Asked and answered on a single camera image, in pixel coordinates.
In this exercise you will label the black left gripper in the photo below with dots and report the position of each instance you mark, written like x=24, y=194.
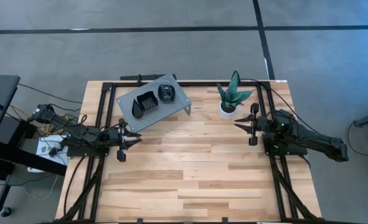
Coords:
x=122, y=140

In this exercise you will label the black desk leg frame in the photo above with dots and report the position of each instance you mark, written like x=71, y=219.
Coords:
x=25, y=155

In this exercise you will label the black box under desk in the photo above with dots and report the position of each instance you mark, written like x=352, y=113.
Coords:
x=13, y=127

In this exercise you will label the black round tray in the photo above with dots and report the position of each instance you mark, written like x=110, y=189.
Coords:
x=166, y=92

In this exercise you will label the black bracket bar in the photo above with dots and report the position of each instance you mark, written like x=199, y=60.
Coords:
x=131, y=77

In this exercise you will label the black caster wheel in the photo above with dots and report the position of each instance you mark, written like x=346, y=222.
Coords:
x=5, y=211

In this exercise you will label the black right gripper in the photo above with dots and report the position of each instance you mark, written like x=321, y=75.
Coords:
x=263, y=126

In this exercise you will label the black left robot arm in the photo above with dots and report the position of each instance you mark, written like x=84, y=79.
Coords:
x=78, y=135

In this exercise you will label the white power strip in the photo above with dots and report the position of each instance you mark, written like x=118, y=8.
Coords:
x=44, y=149

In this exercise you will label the grey perforated metal shelf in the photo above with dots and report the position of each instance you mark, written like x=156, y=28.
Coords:
x=171, y=109

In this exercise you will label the black teardrop mini plate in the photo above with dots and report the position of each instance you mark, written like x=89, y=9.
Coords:
x=136, y=110

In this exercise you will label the black desk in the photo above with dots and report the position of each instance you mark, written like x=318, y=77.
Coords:
x=0, y=90

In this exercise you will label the black wavy square mini plate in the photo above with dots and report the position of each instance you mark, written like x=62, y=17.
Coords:
x=147, y=101

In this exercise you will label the small black frame bracket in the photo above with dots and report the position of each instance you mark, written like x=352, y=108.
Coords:
x=139, y=221
x=224, y=220

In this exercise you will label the white round plant pot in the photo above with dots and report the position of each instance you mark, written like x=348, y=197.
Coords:
x=227, y=116

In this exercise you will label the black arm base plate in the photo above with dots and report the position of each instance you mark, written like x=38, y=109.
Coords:
x=283, y=151
x=78, y=152

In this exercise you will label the green snake plant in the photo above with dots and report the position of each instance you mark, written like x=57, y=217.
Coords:
x=232, y=93

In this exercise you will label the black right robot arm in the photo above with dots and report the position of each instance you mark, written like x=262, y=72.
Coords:
x=314, y=140

